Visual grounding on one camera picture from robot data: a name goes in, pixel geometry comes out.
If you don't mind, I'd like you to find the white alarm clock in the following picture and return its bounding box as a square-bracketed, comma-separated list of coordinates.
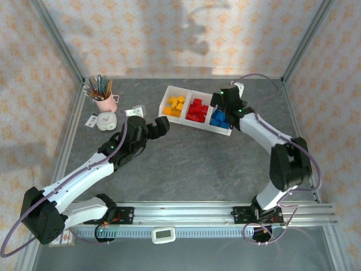
[96, 112, 118, 132]

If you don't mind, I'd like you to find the pink mug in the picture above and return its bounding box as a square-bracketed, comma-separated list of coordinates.
[93, 91, 121, 113]

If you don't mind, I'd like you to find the white printed paper tag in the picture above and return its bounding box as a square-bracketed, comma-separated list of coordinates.
[85, 112, 99, 128]

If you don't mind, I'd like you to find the red pencil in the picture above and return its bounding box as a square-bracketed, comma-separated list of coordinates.
[83, 86, 101, 99]

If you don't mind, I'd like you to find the white digital timer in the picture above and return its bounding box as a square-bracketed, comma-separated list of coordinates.
[151, 226, 177, 245]

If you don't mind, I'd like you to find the playing card box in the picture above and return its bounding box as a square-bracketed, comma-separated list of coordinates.
[49, 230, 77, 248]

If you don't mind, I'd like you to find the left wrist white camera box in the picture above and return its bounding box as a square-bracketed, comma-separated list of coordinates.
[125, 106, 145, 117]

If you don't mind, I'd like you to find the aluminium table edge rail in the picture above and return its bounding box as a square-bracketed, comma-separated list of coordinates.
[45, 81, 88, 206]
[281, 80, 324, 204]

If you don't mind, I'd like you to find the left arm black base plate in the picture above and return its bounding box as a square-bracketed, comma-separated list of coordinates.
[83, 207, 135, 226]

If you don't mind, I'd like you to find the aluminium mounting rail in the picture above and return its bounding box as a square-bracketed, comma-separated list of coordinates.
[29, 200, 338, 228]

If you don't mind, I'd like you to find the aluminium upright frame post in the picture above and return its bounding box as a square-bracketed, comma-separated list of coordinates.
[30, 0, 85, 84]
[281, 0, 336, 84]

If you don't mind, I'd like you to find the grey slotted cable duct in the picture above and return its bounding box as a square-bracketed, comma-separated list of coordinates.
[41, 227, 329, 239]

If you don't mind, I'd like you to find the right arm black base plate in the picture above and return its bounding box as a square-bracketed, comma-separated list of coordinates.
[232, 206, 285, 226]

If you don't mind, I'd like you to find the aluminium frame member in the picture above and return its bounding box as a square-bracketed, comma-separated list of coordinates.
[323, 225, 349, 271]
[14, 239, 40, 271]

